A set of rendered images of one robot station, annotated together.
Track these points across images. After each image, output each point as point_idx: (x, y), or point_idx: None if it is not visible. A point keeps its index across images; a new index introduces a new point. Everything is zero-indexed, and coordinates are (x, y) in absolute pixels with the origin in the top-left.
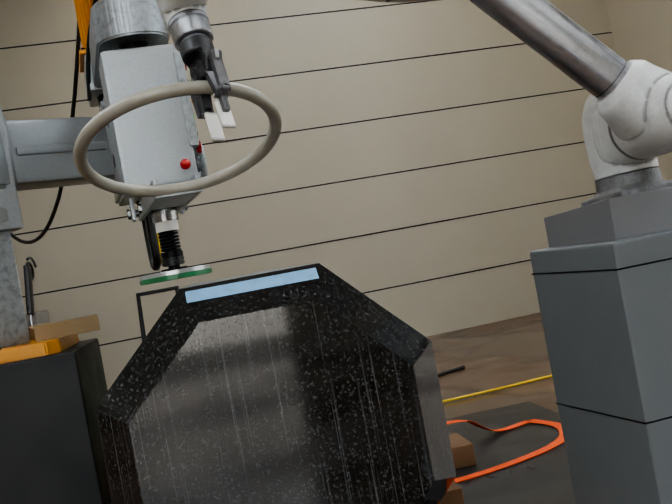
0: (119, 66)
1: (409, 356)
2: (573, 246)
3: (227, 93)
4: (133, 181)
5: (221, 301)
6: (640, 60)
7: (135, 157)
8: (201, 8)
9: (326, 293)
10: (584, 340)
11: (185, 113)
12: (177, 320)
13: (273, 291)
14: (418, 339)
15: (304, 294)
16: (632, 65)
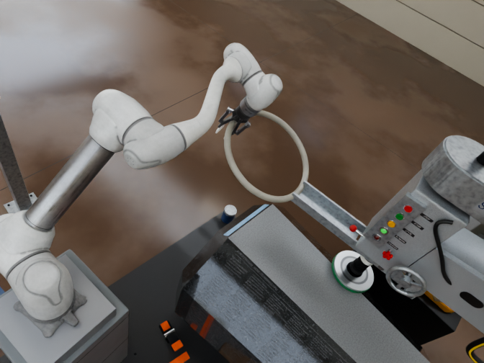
0: (418, 173)
1: (185, 270)
2: (93, 276)
3: (221, 123)
4: (372, 218)
5: (253, 211)
6: (16, 216)
7: (379, 212)
8: (247, 97)
9: (217, 236)
10: None
11: (378, 219)
12: None
13: (237, 222)
14: (186, 280)
15: (224, 229)
16: (23, 211)
